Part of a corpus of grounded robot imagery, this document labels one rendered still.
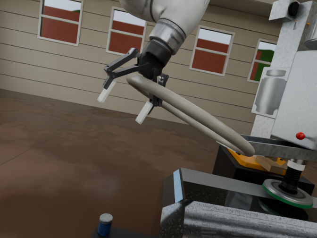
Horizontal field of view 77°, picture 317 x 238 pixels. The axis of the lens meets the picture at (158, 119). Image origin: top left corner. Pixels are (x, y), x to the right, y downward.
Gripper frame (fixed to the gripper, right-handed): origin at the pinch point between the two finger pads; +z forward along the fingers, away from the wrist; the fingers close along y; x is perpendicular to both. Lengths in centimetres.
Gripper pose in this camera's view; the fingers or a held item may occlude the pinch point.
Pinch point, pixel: (122, 109)
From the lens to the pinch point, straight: 56.8
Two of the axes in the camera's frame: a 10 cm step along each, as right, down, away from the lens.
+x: -5.3, -3.5, 7.8
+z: -5.3, 8.5, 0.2
